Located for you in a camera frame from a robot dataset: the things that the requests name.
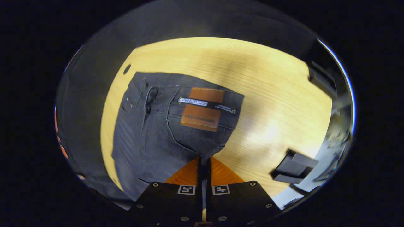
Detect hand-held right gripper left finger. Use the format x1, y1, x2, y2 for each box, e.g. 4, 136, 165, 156
130, 157, 203, 227

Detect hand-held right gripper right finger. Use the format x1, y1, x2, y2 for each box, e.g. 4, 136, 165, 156
207, 157, 281, 227

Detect dark grey jeans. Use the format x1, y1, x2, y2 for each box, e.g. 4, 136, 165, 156
111, 72, 245, 202

